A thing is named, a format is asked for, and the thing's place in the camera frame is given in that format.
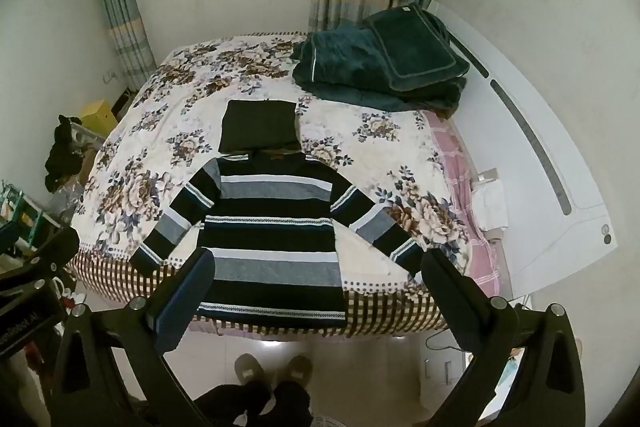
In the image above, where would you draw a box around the bed with floral sheet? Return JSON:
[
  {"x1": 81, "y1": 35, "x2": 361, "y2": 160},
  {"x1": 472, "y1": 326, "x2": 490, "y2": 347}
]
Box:
[{"x1": 67, "y1": 31, "x2": 473, "y2": 339}]

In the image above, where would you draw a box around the green rack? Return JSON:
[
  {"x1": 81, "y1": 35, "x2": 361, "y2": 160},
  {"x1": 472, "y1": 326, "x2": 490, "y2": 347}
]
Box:
[{"x1": 0, "y1": 181, "x2": 53, "y2": 258}]

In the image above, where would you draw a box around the pile of black clothes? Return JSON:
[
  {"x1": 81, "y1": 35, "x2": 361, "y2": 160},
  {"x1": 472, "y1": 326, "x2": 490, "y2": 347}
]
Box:
[{"x1": 44, "y1": 114, "x2": 85, "y2": 194}]

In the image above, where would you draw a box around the white cloth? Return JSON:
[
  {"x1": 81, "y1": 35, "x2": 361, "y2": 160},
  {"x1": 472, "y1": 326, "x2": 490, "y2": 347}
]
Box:
[{"x1": 471, "y1": 179, "x2": 509, "y2": 231}]

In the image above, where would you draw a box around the dark green quilt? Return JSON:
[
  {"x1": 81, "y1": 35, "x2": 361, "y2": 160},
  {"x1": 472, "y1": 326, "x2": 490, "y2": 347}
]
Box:
[{"x1": 291, "y1": 27, "x2": 468, "y2": 116}]

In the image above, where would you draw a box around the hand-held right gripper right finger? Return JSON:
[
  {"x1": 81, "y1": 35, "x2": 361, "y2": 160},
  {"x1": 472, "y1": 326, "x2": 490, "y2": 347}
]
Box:
[{"x1": 420, "y1": 249, "x2": 587, "y2": 427}]

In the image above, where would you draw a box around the white bed headboard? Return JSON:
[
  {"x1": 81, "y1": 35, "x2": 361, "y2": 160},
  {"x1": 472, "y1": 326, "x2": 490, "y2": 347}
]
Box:
[{"x1": 425, "y1": 0, "x2": 613, "y2": 299}]

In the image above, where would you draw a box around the black floor cable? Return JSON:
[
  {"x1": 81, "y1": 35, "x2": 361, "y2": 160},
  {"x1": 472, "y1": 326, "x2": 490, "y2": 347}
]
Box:
[{"x1": 425, "y1": 334, "x2": 467, "y2": 354}]

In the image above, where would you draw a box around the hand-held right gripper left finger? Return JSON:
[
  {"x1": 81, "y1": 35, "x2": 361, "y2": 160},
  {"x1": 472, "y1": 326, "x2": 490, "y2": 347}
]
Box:
[{"x1": 50, "y1": 248, "x2": 217, "y2": 427}]

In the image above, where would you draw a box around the black folded cloth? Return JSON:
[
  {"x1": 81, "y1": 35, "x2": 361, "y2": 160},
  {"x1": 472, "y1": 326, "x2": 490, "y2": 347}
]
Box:
[{"x1": 218, "y1": 99, "x2": 299, "y2": 154}]

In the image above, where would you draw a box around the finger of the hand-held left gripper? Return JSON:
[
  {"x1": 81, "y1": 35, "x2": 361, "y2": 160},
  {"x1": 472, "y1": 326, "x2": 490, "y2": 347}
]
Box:
[{"x1": 0, "y1": 226, "x2": 82, "y2": 295}]

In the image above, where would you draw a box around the grey slipper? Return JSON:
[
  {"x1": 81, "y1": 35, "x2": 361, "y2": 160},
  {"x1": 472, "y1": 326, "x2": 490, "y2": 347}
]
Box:
[
  {"x1": 235, "y1": 353, "x2": 274, "y2": 391},
  {"x1": 279, "y1": 354, "x2": 314, "y2": 391}
]

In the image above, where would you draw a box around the black grey white striped sweater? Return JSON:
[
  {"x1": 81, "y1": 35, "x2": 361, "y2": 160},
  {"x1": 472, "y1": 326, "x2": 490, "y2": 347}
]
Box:
[{"x1": 129, "y1": 149, "x2": 426, "y2": 330}]

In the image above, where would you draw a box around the pink checked sheet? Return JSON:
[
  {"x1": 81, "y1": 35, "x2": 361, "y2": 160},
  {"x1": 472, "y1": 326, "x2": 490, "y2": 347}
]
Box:
[{"x1": 424, "y1": 109, "x2": 502, "y2": 290}]

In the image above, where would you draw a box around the yellow box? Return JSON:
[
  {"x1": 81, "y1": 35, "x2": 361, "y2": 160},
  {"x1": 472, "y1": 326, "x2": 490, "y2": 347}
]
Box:
[{"x1": 80, "y1": 99, "x2": 120, "y2": 138}]

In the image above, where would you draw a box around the dark green pillow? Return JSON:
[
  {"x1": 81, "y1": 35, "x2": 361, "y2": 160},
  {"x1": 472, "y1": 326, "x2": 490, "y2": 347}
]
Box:
[{"x1": 365, "y1": 3, "x2": 471, "y2": 92}]

